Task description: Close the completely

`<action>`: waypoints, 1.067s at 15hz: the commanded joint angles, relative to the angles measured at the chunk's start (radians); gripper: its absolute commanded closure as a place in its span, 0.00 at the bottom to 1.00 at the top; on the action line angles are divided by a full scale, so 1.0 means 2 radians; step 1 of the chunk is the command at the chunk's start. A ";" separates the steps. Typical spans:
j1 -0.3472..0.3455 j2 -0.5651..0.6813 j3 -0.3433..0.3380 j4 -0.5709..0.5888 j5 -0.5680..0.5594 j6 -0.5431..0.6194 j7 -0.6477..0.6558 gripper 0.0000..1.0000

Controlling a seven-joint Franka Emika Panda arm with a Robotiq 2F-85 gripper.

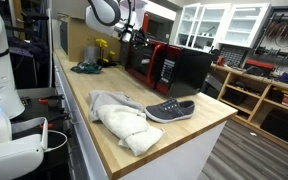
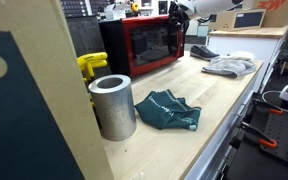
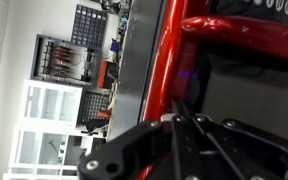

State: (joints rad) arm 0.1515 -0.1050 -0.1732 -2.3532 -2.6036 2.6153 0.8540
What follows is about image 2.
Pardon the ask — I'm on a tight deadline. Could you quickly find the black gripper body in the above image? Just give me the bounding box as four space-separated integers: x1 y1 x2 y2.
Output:
167 1 192 30

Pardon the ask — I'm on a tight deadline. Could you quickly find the yellow background tool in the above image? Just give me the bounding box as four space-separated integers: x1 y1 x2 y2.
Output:
130 2 141 13

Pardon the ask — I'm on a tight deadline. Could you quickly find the dark sneaker shoe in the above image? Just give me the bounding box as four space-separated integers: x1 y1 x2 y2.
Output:
189 44 221 61

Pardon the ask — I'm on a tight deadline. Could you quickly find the cardboard box dark label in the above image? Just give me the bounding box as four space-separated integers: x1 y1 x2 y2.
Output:
208 8 267 32

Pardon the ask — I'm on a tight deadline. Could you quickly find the white cabinet wooden top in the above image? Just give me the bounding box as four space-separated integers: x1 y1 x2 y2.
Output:
206 25 288 94

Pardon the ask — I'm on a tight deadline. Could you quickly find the black microwave body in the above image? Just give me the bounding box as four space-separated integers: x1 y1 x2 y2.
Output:
98 13 190 79

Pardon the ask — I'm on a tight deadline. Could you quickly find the grey towel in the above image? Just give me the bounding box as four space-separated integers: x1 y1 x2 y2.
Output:
201 50 258 79

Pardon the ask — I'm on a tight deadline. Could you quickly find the dark small-parts drawer cabinet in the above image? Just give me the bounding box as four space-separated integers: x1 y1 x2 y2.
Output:
60 0 89 18
89 0 116 14

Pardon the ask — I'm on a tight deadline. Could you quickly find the black back panel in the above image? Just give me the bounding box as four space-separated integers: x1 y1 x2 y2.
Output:
66 14 108 58

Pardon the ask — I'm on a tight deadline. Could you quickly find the dark green cloth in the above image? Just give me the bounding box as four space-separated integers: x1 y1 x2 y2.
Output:
134 88 203 132

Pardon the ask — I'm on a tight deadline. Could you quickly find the cardboard box red print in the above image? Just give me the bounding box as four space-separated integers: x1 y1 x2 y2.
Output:
241 0 288 29

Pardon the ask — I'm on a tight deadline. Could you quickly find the yellow plastic clamp tool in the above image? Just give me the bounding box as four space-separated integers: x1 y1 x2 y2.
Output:
76 51 109 83

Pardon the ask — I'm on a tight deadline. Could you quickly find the aluminium hollow cylinder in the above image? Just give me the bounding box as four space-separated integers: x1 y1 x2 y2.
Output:
87 73 138 142

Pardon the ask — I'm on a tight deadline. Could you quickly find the black clamp orange tip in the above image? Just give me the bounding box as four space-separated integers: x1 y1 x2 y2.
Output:
253 99 285 116
239 121 279 150

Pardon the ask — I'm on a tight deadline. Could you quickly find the black perforated board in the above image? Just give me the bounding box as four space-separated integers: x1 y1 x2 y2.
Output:
259 111 288 169

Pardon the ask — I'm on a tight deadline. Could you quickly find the large cardboard box blue print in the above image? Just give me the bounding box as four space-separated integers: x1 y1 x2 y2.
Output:
0 0 115 180

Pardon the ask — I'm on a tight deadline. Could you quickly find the white cable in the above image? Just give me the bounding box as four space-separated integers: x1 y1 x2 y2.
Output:
261 89 287 108

